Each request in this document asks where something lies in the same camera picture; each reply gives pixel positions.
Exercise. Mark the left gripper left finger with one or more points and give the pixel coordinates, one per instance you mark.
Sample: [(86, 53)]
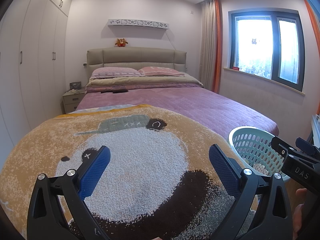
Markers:
[(46, 219)]

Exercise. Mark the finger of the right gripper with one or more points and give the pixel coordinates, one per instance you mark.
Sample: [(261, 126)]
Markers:
[(307, 148), (285, 149)]

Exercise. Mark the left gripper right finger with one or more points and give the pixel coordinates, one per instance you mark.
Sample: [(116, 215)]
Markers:
[(272, 220)]

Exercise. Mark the white dotted small box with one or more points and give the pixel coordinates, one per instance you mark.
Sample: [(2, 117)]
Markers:
[(260, 169)]

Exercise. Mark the person right hand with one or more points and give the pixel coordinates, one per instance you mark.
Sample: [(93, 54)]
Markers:
[(297, 215)]

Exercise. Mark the green plastic laundry basket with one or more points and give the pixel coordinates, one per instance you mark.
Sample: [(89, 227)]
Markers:
[(254, 146)]

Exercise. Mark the bed with purple cover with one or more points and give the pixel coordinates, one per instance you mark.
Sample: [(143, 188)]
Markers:
[(212, 110)]

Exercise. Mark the dark framed window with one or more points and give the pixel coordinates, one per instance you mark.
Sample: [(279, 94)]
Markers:
[(268, 44)]

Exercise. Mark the panda pattern round rug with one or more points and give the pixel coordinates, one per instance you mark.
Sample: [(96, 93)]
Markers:
[(159, 182)]

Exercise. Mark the grey bedside table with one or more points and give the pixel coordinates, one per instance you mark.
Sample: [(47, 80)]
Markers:
[(72, 98)]

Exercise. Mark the beige orange curtain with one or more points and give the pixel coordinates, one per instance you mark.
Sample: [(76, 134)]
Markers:
[(211, 45)]

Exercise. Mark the right pink pillow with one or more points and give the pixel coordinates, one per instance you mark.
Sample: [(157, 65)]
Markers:
[(160, 71)]

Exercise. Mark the pink pillow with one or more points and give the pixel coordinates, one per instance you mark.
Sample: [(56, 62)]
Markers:
[(160, 71), (113, 72)]

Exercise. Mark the left pink pillow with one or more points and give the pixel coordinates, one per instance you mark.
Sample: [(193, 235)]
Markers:
[(113, 72)]

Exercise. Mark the folded beige blanket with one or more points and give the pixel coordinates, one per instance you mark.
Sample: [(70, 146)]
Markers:
[(131, 83)]

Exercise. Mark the beige padded headboard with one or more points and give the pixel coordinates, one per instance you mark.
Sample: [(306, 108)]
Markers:
[(135, 58)]

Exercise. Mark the white built-in wardrobe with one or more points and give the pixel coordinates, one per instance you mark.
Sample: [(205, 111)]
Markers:
[(33, 79)]

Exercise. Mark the orange plush toy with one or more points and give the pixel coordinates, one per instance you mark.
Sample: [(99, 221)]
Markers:
[(121, 42)]

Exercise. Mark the small picture frame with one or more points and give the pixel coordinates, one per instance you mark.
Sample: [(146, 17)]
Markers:
[(75, 85)]

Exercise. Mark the white decorative wall shelf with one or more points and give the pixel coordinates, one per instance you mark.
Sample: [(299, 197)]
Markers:
[(138, 23)]

